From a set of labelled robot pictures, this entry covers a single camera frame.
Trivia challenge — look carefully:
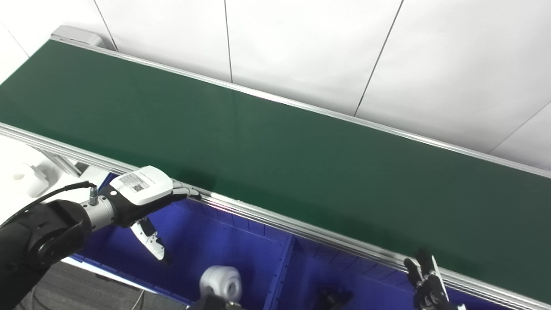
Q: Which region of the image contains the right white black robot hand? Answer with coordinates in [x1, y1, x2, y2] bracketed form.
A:
[403, 248, 467, 310]

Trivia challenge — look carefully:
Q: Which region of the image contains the black plastic part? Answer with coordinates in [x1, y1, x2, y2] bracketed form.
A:
[316, 288, 354, 310]

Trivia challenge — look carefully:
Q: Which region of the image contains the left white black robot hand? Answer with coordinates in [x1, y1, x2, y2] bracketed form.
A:
[109, 166, 202, 262]

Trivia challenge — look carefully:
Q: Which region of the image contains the white floor object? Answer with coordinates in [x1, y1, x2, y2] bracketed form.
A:
[13, 163, 50, 198]

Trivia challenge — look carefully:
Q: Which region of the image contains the black robot body piece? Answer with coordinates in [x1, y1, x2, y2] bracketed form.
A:
[187, 294, 244, 310]

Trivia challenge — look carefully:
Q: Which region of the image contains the blue plastic bin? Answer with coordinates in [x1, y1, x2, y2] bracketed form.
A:
[71, 172, 296, 310]
[263, 235, 517, 310]

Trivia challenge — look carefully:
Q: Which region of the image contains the white spool part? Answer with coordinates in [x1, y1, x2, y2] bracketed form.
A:
[199, 266, 243, 302]

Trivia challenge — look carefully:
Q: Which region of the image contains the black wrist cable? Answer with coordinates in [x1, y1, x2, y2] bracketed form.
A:
[0, 181, 98, 229]

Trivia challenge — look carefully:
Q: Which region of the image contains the green conveyor belt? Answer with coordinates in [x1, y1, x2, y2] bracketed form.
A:
[0, 25, 551, 310]

